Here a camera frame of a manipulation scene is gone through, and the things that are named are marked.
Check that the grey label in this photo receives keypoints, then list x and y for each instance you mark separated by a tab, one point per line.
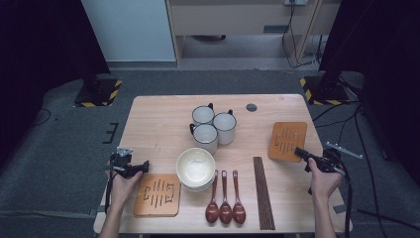
275	29

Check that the reddish brown wooden spoon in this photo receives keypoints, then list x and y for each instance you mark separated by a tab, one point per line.
211	211
239	213
226	213

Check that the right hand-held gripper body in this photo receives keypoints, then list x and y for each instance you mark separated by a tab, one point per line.
328	162

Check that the orange wooden slotted trivet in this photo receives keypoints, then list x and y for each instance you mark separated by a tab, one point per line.
165	205
287	132

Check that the person's right hand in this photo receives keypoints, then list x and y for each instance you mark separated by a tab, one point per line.
325	183

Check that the white panel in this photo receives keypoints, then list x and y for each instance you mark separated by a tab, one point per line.
128	29

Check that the black curtain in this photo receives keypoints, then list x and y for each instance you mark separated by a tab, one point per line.
389	66
39	49

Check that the grey power strip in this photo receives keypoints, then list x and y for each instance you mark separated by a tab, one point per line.
295	2

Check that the grey tape strip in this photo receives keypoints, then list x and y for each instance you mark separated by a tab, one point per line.
94	212
338	209

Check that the light wooden desk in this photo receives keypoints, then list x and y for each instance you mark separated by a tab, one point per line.
231	18

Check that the black stand base striped edge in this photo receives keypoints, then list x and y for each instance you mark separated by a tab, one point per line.
325	92
99	94

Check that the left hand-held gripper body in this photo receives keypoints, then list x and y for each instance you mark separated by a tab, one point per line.
123	162

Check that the white enamel mug black rim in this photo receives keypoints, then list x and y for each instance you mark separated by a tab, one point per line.
203	115
225	127
205	139

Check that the person's left hand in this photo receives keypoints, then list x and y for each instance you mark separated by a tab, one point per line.
124	190

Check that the row of brown chopsticks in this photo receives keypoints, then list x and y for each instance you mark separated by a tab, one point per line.
264	195

